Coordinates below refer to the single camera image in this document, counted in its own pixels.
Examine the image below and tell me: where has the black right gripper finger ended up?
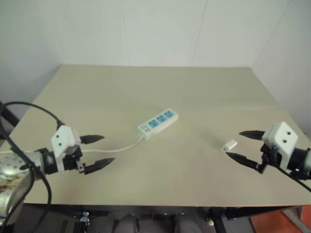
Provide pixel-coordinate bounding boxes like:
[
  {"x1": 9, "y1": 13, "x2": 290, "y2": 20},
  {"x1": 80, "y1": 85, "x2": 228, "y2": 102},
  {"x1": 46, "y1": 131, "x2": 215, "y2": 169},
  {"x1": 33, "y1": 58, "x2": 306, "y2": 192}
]
[
  {"x1": 239, "y1": 130, "x2": 265, "y2": 141},
  {"x1": 225, "y1": 151, "x2": 259, "y2": 171}
]

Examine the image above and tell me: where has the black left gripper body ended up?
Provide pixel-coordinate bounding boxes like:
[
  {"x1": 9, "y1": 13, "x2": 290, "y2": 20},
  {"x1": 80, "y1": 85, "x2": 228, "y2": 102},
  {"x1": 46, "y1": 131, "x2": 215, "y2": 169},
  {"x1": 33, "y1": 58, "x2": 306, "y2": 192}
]
[{"x1": 62, "y1": 145, "x2": 86, "y2": 174}]

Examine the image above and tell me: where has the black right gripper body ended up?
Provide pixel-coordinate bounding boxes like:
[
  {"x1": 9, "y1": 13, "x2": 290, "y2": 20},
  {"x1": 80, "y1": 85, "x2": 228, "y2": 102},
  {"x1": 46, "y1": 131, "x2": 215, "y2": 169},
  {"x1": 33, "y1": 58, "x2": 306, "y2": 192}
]
[{"x1": 256, "y1": 143, "x2": 279, "y2": 174}]

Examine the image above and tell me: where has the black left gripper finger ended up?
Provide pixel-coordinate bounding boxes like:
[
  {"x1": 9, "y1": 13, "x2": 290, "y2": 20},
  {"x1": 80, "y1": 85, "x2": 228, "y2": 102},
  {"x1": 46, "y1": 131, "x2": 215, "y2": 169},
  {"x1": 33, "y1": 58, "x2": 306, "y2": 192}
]
[
  {"x1": 84, "y1": 157, "x2": 115, "y2": 175},
  {"x1": 79, "y1": 134, "x2": 105, "y2": 146}
]

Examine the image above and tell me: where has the white plug adapter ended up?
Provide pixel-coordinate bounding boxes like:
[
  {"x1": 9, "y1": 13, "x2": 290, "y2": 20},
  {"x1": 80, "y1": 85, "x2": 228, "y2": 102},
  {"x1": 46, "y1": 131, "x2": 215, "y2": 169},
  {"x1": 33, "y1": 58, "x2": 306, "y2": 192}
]
[{"x1": 221, "y1": 139, "x2": 238, "y2": 153}]

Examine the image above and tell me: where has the white power strip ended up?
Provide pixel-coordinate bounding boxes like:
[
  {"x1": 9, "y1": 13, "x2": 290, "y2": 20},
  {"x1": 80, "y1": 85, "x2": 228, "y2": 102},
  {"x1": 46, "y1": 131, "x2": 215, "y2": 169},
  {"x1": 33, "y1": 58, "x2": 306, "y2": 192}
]
[{"x1": 137, "y1": 109, "x2": 179, "y2": 140}]

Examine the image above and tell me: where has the white cable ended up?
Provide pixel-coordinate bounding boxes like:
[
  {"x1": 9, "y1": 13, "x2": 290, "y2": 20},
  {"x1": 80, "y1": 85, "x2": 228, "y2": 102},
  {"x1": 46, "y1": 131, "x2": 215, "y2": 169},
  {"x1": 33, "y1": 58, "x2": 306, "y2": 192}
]
[{"x1": 81, "y1": 136, "x2": 144, "y2": 154}]

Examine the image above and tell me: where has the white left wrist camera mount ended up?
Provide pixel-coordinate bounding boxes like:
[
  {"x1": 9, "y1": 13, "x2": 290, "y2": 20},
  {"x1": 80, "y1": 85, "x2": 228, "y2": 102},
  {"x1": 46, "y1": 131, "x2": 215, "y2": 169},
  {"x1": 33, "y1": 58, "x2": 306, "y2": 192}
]
[{"x1": 51, "y1": 125, "x2": 82, "y2": 172}]

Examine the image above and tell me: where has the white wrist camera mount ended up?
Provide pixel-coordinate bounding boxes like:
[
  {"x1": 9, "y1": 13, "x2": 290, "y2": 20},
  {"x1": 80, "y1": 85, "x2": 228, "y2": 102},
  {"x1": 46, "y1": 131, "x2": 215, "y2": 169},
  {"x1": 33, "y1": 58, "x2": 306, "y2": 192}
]
[
  {"x1": 261, "y1": 121, "x2": 299, "y2": 168},
  {"x1": 51, "y1": 125, "x2": 82, "y2": 172}
]

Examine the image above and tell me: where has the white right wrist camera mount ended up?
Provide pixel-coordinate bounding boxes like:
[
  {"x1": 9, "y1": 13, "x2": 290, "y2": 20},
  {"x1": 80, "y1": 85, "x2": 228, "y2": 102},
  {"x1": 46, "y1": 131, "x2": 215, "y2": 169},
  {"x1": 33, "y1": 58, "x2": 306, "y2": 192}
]
[{"x1": 261, "y1": 121, "x2": 299, "y2": 168}]

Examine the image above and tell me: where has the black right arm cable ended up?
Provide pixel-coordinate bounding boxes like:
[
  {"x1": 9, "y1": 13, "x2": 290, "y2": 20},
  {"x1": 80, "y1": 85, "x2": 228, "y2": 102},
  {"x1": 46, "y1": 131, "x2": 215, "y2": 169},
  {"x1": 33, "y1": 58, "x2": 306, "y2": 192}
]
[{"x1": 271, "y1": 145, "x2": 311, "y2": 192}]

